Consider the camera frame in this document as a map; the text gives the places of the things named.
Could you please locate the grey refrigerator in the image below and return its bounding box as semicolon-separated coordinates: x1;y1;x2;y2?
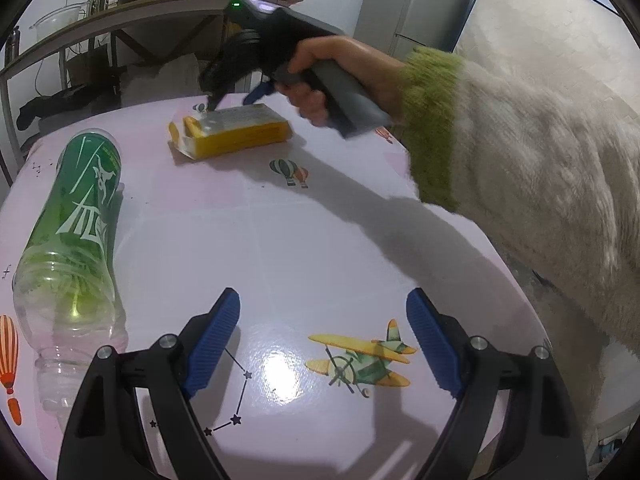
354;0;472;60

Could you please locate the green label plastic bottle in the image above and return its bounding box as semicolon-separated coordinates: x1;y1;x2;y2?
12;129;128;427

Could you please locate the right hand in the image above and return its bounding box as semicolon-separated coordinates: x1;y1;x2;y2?
276;36;404;128

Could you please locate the black clothing pile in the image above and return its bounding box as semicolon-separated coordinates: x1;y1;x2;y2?
16;82;115;131

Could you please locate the steel thermos bottle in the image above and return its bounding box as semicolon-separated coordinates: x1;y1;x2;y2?
4;26;21;65

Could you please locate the yellow cardboard box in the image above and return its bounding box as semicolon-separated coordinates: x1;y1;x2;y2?
168;103;293;160

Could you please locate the white mattress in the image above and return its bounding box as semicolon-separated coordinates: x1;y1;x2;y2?
454;0;639;124

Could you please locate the clear plastic bowl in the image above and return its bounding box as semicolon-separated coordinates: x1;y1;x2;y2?
30;2;88;42

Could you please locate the white pillow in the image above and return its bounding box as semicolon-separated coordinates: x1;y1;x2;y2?
120;53;203;107

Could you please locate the green fuzzy sleeve forearm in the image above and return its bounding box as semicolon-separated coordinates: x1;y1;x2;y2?
402;48;639;351

